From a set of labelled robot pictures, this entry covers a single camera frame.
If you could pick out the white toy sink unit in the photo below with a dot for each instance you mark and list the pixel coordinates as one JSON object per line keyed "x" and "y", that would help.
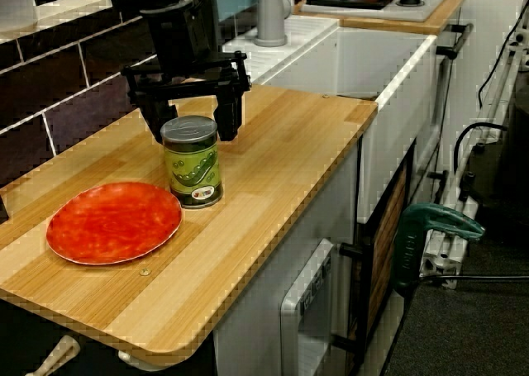
{"x": 392, "y": 124}

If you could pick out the green clamp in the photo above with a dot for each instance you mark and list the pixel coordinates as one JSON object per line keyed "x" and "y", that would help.
{"x": 413, "y": 235}

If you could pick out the grey dishwasher door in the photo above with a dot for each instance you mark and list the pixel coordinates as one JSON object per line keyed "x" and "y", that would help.
{"x": 289, "y": 310}

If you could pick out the white oven cabinet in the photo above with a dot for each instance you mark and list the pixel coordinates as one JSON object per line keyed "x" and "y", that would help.
{"x": 425, "y": 165}

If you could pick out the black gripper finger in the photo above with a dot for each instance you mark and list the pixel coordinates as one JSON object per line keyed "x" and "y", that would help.
{"x": 157, "y": 115}
{"x": 228, "y": 115}

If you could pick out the wooden crate front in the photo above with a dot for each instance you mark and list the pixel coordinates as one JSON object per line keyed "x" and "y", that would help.
{"x": 386, "y": 248}

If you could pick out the teal plastic bin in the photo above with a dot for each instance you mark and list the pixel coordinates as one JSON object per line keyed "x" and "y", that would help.
{"x": 239, "y": 2}

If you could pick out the red round plate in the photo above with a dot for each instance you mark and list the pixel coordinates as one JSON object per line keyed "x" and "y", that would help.
{"x": 113, "y": 223}

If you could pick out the white plastic hook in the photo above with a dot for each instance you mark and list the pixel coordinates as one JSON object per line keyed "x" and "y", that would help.
{"x": 140, "y": 361}

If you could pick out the grey toy faucet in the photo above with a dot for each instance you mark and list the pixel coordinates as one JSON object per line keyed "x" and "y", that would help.
{"x": 270, "y": 16}

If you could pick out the aluminium frame rail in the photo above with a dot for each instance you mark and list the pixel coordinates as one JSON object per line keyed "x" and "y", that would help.
{"x": 450, "y": 256}

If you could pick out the white kitchen cabinet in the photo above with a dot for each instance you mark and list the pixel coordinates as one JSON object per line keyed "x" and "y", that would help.
{"x": 264, "y": 268}

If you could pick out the green pea can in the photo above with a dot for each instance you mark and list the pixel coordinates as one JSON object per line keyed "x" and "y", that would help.
{"x": 192, "y": 165}

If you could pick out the grey toy stove top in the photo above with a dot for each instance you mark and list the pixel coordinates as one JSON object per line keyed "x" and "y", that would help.
{"x": 372, "y": 13}

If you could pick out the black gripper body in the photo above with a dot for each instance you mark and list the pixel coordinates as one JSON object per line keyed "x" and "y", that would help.
{"x": 177, "y": 41}

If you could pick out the black metal frame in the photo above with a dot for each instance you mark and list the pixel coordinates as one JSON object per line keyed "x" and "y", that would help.
{"x": 362, "y": 277}

